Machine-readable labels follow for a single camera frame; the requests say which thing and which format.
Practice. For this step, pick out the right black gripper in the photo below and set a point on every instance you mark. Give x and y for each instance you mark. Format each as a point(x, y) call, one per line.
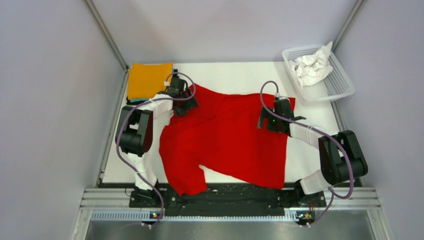
point(270, 127)

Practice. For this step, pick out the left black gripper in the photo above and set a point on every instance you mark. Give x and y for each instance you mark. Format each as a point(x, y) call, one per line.
point(190, 103)

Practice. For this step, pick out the red t shirt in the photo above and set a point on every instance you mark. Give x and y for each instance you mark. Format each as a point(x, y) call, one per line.
point(221, 134)

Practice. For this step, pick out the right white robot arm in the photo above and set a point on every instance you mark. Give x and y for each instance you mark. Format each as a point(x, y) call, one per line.
point(340, 154)

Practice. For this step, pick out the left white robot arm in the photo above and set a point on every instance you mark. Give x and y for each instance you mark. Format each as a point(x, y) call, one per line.
point(135, 134)

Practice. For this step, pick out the orange folded t shirt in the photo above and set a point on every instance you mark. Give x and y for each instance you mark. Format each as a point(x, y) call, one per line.
point(147, 81)

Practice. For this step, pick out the white crumpled t shirt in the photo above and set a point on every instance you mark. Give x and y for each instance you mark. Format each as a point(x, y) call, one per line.
point(311, 69)

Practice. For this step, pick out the black folded t shirt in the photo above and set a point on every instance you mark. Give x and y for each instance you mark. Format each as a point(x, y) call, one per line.
point(133, 102)

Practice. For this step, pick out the white plastic basket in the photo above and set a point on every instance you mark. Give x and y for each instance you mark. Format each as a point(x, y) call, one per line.
point(335, 86)

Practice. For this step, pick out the white cable duct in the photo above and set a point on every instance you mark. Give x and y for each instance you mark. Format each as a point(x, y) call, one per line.
point(151, 216)

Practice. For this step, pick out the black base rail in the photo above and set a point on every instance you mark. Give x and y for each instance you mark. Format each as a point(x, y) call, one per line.
point(237, 209)

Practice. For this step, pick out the aluminium frame rail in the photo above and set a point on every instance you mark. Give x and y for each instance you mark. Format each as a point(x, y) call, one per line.
point(362, 198)

